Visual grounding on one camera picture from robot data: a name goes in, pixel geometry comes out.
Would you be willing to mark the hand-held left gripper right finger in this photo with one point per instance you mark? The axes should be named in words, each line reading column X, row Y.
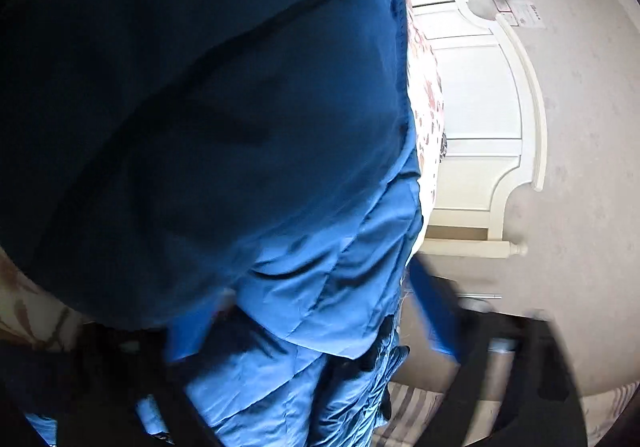
column 436, row 317

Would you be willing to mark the beige leaf-print cloth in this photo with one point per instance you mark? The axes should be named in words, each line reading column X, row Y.
column 30, row 302

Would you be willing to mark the striped curtain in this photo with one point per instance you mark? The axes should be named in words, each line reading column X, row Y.
column 415, row 404

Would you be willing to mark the blue puffer jacket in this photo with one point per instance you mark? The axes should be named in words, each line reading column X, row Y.
column 210, row 127

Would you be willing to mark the white wall conduit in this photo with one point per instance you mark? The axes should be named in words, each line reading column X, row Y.
column 482, row 296

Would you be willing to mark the wall label sticker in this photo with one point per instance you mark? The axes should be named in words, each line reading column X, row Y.
column 520, row 13

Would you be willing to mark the white bed headboard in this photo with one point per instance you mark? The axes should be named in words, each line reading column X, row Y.
column 480, row 127

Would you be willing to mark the floral bed sheet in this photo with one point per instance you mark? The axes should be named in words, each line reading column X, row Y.
column 426, row 92

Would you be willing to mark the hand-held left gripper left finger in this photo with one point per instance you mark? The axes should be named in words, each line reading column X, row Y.
column 192, row 332

